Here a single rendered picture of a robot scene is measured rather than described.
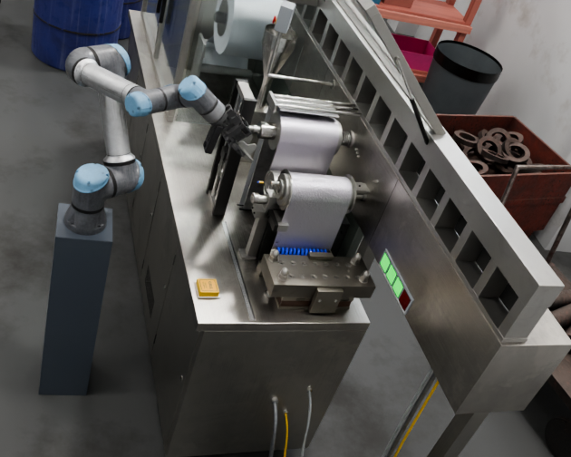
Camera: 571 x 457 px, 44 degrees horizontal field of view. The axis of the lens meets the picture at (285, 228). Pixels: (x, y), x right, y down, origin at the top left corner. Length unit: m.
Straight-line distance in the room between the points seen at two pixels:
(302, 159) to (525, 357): 1.13
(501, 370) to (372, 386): 1.72
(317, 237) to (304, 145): 0.35
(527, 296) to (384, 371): 2.02
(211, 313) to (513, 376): 1.01
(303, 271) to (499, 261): 0.82
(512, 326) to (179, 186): 1.58
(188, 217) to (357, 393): 1.37
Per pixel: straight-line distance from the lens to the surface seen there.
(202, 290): 2.50
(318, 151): 2.69
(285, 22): 2.77
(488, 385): 2.12
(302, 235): 2.60
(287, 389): 2.84
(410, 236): 2.36
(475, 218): 2.09
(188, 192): 2.97
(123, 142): 2.63
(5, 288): 3.73
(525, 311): 1.94
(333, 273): 2.59
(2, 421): 3.22
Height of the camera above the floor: 2.62
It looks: 36 degrees down
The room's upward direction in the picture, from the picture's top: 20 degrees clockwise
